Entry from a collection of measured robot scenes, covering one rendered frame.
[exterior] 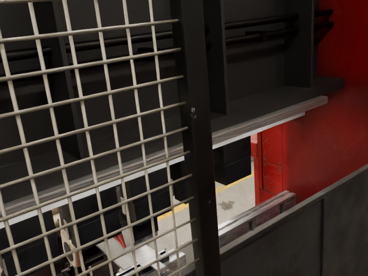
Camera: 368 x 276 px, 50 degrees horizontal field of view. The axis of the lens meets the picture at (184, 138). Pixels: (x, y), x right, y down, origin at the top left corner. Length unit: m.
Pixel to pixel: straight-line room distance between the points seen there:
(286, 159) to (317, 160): 0.18
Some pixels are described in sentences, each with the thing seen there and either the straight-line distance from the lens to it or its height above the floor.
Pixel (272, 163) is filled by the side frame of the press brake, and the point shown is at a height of 1.06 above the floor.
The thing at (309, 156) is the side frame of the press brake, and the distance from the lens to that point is 1.87.
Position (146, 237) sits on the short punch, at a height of 1.09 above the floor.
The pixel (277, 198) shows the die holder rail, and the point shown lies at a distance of 1.88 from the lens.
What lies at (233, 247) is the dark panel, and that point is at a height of 1.34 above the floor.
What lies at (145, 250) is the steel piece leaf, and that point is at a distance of 1.51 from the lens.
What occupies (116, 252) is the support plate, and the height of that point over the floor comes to 1.00.
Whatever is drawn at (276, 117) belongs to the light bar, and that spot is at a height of 1.47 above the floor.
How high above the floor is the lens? 1.84
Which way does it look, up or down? 18 degrees down
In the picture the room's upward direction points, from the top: 5 degrees counter-clockwise
